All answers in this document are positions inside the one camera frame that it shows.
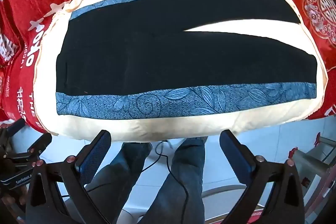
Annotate cream cushion cover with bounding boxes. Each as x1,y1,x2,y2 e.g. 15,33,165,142
33,0,328,142

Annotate black pants blue floral trim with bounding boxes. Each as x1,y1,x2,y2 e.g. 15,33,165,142
56,0,317,120

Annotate person's legs in jeans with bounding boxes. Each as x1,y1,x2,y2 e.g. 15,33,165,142
86,137,207,223

